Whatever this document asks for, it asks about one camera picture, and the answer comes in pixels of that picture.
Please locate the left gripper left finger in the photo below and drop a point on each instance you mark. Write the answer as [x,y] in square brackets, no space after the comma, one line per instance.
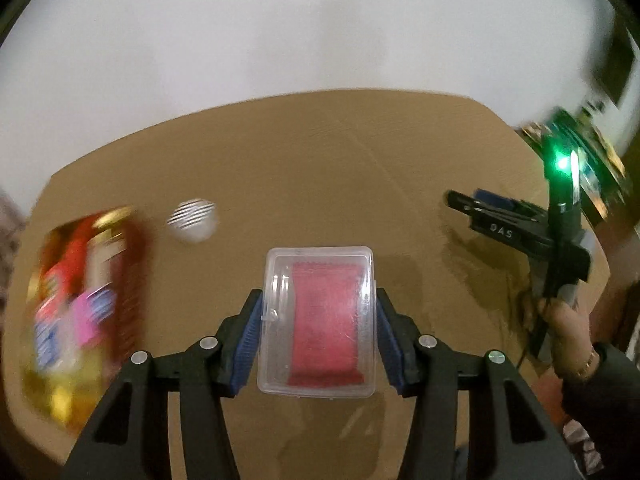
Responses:
[126,436]

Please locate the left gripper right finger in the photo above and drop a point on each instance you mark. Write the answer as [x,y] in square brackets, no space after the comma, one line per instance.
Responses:
[510,434]

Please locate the clear box with red content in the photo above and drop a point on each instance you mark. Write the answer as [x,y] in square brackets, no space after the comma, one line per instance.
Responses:
[318,337]

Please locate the clear box blue label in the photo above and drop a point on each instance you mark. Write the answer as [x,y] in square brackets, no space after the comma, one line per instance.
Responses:
[56,349]

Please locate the pink eraser block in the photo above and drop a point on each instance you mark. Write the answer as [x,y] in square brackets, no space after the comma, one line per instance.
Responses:
[89,311]

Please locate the red round tape measure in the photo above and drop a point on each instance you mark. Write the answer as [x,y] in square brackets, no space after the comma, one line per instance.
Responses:
[66,278]

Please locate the silver metal rectangular box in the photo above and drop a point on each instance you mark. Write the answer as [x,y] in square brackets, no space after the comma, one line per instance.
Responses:
[106,245]

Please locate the person right hand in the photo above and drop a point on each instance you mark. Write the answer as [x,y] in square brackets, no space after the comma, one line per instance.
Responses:
[573,356]

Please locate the red gold tin box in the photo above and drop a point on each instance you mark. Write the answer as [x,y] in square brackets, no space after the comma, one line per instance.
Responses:
[68,399]

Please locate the patterned curtain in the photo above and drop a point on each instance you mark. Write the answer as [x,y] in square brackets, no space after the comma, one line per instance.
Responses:
[12,224]

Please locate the blue striped keychain pouch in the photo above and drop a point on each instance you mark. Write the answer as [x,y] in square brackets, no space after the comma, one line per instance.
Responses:
[194,221]

